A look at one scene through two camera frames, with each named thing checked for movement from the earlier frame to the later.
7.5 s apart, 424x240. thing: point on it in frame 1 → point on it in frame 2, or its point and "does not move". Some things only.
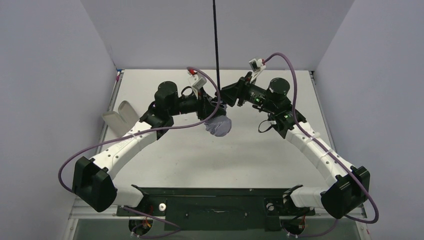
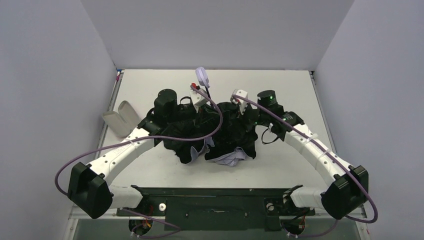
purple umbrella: x=221 y=125 → x=233 y=133
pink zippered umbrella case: x=122 y=122 does not move
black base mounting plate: x=218 y=209 does not move
